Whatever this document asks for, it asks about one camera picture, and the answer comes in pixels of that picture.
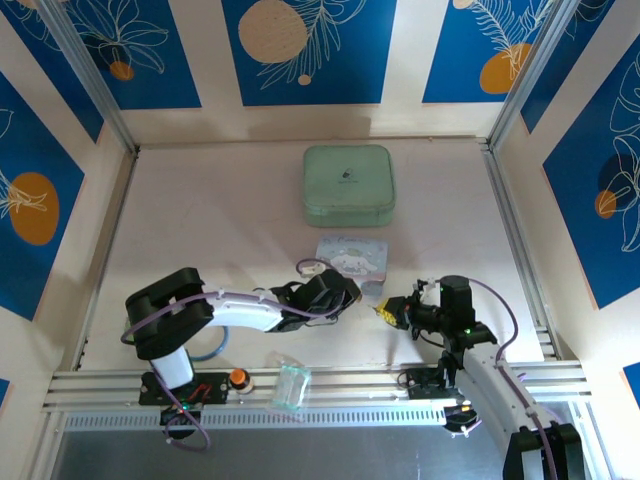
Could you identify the cartoon dog tin box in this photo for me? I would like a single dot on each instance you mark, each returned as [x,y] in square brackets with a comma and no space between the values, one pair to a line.
[355,257]

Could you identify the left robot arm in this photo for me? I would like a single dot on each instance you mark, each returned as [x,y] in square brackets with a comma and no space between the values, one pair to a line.
[165,310]

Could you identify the clear plastic container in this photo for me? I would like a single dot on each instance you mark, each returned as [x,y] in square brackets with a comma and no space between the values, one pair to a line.
[292,387]

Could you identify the green square zip case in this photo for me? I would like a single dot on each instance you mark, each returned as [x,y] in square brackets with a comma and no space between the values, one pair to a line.
[348,185]

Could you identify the black right controller box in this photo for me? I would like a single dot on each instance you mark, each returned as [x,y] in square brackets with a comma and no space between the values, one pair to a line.
[462,420]

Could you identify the black controller box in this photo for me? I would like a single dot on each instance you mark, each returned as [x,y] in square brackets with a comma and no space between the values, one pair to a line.
[462,420]
[177,416]

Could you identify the blue stethoscope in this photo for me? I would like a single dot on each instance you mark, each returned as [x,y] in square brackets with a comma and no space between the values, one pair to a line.
[220,350]

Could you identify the orange button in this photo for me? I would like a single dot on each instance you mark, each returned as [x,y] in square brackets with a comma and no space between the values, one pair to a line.
[240,379]

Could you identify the black left controller box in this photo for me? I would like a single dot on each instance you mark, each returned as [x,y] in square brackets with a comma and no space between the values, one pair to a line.
[177,416]

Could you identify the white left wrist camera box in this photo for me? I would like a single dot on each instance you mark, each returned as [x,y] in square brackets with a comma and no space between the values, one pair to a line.
[312,269]

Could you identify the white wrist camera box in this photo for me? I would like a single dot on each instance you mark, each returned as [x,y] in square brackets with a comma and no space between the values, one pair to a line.
[425,286]
[312,269]

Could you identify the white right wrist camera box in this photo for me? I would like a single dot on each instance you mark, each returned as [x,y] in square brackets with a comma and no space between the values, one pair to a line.
[425,286]

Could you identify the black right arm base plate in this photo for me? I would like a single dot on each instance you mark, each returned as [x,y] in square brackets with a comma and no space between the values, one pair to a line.
[422,382]

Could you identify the aluminium frame rail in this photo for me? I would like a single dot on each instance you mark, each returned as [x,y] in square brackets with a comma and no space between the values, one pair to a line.
[350,382]

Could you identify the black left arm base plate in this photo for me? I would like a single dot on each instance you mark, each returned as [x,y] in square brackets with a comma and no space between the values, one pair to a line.
[215,390]

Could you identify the blue floral wall panel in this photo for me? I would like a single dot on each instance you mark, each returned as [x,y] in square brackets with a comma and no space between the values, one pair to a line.
[460,40]
[165,50]
[350,50]

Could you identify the aluminium corner post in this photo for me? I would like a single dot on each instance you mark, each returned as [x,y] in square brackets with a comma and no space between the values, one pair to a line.
[530,75]
[90,75]

